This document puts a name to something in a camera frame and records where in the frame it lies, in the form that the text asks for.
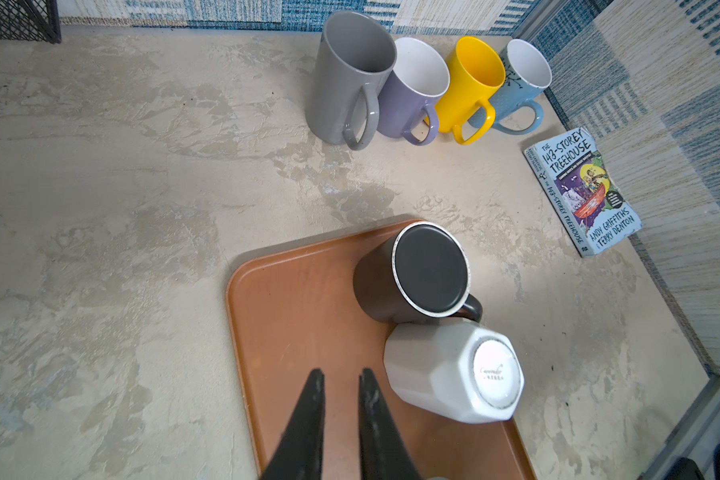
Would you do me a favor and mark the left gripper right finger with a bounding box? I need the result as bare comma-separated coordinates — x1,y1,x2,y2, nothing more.
358,368,422,480

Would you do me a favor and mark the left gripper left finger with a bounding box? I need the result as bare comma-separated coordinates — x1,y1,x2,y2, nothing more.
260,368,326,480

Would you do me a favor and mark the purple mug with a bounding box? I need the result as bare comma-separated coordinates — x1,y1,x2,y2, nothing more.
377,37,450,146

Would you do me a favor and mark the grey mug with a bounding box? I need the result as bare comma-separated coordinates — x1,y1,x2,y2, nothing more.
305,11,397,151

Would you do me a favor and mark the yellow mug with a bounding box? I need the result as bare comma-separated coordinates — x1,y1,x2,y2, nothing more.
422,36,505,145

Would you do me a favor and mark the blue speckled mug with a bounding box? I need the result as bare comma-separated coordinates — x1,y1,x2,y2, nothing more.
490,39,552,135

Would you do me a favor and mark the white mug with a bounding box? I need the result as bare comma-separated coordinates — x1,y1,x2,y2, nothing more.
383,319,525,424

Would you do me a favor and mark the black mug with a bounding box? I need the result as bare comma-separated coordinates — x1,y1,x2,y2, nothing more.
353,221,483,325

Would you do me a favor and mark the brown plastic tray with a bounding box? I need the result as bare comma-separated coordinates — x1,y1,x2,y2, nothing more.
226,215,534,479

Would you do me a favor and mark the colourful magazine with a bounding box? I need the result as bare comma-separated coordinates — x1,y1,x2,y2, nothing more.
524,127,642,257

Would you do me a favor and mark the black wire shelf rack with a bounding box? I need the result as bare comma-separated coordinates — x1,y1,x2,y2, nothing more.
0,0,62,44

